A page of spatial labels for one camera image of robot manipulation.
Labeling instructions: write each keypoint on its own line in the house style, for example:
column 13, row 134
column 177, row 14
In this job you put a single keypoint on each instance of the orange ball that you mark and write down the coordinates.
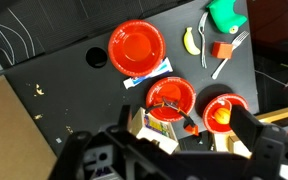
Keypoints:
column 222, row 116

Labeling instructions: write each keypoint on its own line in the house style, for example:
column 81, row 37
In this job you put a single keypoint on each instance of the large red plastic bowl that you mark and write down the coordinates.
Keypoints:
column 136, row 47

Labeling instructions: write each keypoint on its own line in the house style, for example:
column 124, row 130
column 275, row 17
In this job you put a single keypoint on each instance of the green plastic toy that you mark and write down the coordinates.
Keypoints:
column 224, row 16

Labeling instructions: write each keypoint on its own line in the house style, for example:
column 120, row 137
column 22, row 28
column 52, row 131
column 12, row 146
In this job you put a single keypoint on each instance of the red orange cube block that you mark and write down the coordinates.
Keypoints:
column 222, row 50

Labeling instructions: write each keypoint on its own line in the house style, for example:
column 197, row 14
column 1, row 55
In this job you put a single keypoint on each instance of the brown cardboard box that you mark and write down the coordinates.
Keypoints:
column 24, row 152

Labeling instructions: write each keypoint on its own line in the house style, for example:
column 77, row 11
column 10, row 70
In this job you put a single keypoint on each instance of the red bowl holding orange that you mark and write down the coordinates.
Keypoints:
column 221, row 101

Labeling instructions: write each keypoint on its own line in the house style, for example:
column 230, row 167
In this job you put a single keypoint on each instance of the white blue toothpaste tube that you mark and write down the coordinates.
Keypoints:
column 164, row 67

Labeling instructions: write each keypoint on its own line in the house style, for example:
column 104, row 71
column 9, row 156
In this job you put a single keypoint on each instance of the middle red plastic bowl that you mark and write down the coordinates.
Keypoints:
column 173, row 89

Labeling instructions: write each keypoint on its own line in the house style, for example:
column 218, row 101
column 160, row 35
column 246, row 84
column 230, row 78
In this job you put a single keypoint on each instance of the yellow toy banana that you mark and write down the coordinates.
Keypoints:
column 189, row 43

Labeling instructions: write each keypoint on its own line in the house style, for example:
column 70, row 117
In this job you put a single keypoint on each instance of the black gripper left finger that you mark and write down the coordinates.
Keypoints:
column 125, row 117

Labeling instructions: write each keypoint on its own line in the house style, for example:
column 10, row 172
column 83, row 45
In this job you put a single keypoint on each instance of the wooden shape sorter box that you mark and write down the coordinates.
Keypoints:
column 145, row 126

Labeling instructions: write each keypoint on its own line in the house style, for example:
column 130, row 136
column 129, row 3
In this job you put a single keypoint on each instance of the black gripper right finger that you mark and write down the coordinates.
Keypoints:
column 246, row 127

